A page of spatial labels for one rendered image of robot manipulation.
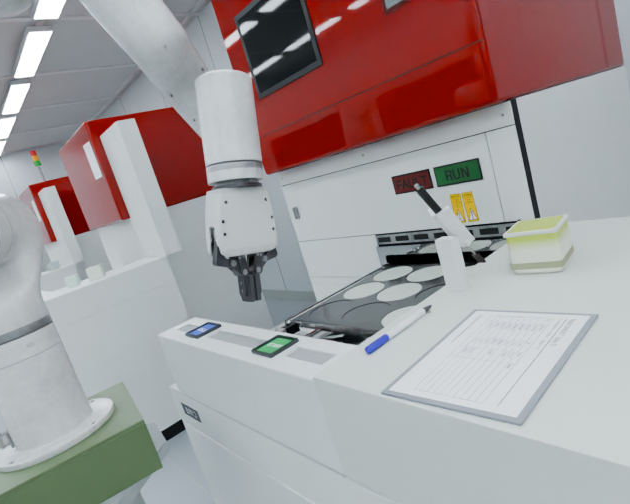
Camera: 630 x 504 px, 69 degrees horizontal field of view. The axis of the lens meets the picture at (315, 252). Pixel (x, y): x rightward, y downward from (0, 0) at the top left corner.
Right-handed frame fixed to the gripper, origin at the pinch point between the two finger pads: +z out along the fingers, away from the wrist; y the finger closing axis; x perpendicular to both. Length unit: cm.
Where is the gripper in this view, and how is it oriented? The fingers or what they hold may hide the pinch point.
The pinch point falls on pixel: (250, 287)
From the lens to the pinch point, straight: 70.4
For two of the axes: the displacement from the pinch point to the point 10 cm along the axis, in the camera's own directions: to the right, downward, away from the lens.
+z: 1.2, 9.9, 0.5
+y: -7.7, 1.3, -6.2
